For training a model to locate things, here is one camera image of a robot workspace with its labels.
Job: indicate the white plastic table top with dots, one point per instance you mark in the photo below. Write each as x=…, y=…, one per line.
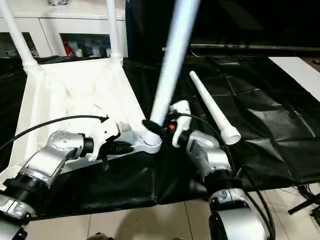
x=75, y=87

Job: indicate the red bottle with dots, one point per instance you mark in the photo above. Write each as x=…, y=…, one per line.
x=67, y=48

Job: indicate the white mug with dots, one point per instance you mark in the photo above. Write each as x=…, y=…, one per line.
x=78, y=53
x=108, y=52

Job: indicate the black mat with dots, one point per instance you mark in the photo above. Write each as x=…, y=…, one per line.
x=262, y=112

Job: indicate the small grey metallic object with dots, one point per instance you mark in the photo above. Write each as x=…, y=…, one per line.
x=57, y=2

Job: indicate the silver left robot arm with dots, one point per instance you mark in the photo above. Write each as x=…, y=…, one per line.
x=57, y=147

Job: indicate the white flat board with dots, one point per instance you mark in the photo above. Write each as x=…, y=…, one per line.
x=297, y=72

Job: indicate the small dark object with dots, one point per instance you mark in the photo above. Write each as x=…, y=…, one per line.
x=316, y=61

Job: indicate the grey metal rail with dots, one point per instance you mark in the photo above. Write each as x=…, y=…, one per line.
x=250, y=47

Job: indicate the white cabinet with glass doors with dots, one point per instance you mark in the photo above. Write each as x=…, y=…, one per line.
x=75, y=25

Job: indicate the black metal folding leg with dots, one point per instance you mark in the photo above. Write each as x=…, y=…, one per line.
x=303, y=206

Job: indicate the white plastic table leg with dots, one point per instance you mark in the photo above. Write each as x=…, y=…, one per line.
x=212, y=105
x=113, y=30
x=175, y=55
x=17, y=37

